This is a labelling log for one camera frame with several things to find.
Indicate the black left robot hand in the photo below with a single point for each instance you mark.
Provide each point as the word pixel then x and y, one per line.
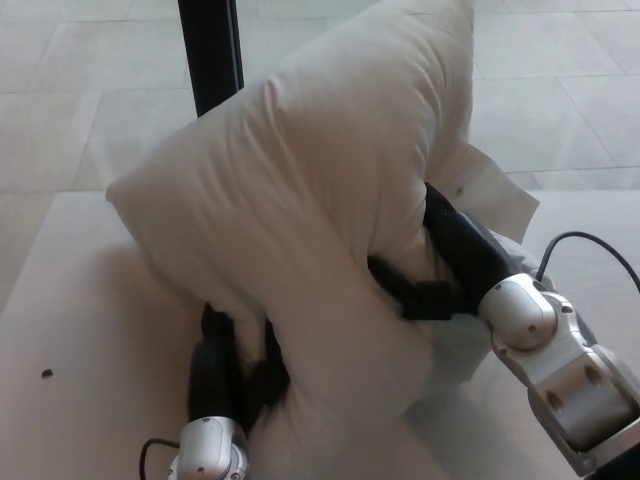
pixel 215 375

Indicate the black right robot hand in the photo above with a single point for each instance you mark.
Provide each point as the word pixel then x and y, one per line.
pixel 465 265

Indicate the white square pillow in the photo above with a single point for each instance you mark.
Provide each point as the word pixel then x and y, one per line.
pixel 310 200

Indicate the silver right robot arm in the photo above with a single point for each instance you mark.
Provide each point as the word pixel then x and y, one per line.
pixel 555 365

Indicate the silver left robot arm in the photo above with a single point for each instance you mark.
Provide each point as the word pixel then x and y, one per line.
pixel 210 450

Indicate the small dark crumb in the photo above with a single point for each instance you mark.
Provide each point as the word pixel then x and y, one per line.
pixel 47 372

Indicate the black metal post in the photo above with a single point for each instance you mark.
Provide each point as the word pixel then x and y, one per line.
pixel 211 50

